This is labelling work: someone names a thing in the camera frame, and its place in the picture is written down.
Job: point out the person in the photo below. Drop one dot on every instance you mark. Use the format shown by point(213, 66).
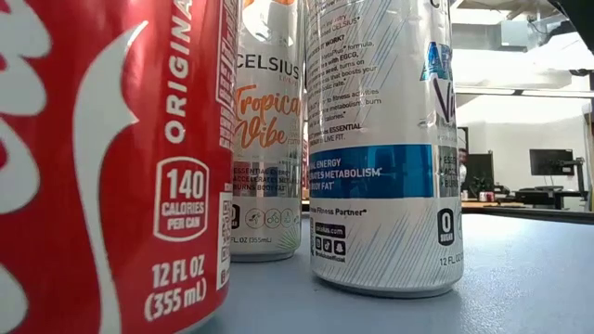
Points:
point(462, 169)

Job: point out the blue table mat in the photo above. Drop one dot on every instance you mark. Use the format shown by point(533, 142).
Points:
point(510, 278)

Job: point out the wooden shelf black metal frame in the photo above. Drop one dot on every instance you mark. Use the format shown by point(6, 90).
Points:
point(305, 201)

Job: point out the black computer monitor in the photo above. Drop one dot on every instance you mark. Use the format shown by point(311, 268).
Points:
point(550, 162)
point(480, 167)

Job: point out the white Celsius Arctic Vibe can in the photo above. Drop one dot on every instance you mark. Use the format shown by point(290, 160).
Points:
point(385, 185)

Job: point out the white Celsius Tropical Vibe can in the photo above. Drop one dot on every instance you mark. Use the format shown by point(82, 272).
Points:
point(269, 139)

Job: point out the red Coca-Cola can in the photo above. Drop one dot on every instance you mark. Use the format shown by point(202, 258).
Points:
point(305, 155)
point(116, 139)

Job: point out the dark office desk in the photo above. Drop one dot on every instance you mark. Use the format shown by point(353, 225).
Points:
point(538, 197)

